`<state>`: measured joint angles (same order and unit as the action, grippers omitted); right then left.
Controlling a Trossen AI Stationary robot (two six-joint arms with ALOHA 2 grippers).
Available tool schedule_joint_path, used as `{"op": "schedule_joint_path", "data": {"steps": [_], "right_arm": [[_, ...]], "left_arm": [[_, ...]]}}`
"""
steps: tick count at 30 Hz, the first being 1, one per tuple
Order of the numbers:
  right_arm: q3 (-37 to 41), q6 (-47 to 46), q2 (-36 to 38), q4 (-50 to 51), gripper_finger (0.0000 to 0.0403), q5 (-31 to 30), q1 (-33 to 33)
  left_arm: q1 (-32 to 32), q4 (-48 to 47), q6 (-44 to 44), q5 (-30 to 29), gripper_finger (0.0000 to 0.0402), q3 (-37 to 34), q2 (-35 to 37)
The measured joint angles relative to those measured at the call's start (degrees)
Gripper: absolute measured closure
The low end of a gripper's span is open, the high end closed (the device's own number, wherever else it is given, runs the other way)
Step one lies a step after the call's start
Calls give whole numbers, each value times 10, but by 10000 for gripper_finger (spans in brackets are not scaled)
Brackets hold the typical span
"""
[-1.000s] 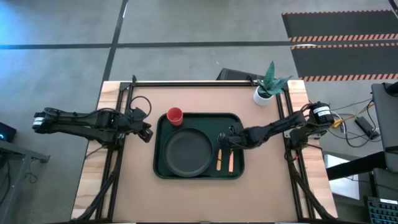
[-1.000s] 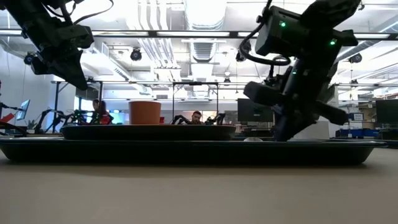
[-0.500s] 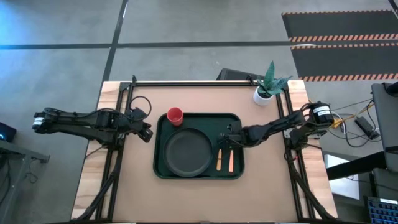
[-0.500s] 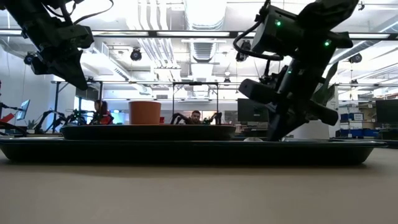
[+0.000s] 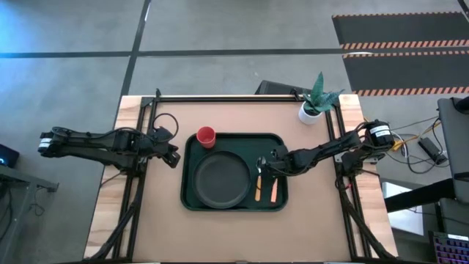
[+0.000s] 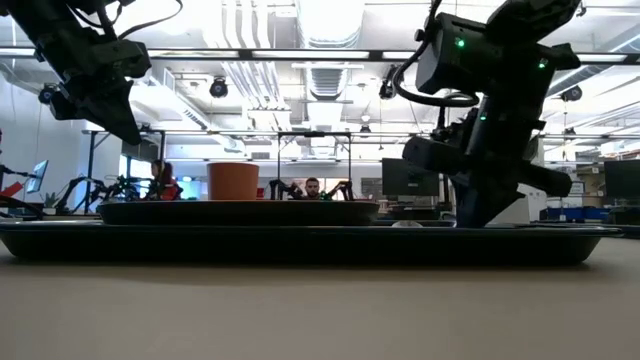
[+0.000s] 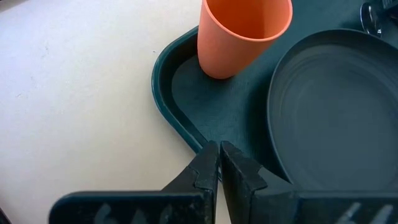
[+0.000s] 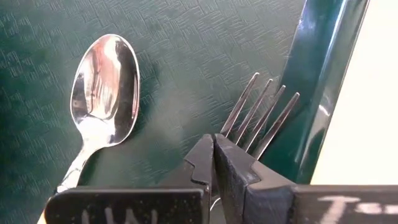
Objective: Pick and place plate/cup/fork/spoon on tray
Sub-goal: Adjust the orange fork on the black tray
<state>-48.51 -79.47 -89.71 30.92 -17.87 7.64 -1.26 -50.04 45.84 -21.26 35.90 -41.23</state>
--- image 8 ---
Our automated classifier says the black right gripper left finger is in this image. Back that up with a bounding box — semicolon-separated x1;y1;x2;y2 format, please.
184;133;216;224

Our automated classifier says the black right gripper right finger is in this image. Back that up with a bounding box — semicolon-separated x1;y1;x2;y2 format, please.
213;133;297;224

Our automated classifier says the steel fork with orange handle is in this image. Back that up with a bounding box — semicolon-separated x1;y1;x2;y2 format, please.
210;72;301;212

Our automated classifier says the dark green plastic tray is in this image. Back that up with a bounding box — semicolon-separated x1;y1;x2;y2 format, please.
0;0;371;224

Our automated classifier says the steel spoon with orange handle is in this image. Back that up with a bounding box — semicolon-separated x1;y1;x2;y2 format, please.
37;33;141;224

